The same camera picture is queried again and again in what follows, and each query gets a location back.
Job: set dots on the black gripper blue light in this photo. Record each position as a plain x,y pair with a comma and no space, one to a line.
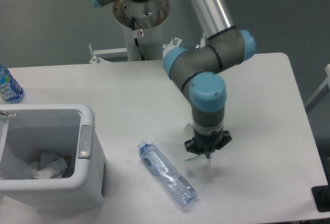
202,144

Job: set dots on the clear plastic bottle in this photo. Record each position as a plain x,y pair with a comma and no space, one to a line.
166,173

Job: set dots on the white paper wrapper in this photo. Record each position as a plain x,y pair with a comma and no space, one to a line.
194,162

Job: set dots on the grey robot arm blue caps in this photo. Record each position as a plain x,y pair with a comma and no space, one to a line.
196,73

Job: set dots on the white paper trash in can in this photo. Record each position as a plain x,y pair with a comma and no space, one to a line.
51,166

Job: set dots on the white plastic trash can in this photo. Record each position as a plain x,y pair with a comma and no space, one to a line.
64,129

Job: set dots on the black object at table edge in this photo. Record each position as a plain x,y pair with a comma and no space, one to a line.
321,197

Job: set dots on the blue labelled water bottle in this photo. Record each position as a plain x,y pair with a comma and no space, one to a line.
11,90

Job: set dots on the white frame at right edge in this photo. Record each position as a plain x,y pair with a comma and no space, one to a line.
320,92

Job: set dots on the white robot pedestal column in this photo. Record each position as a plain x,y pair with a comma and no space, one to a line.
142,24

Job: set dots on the white table frame bracket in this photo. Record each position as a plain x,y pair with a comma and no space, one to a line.
120,54

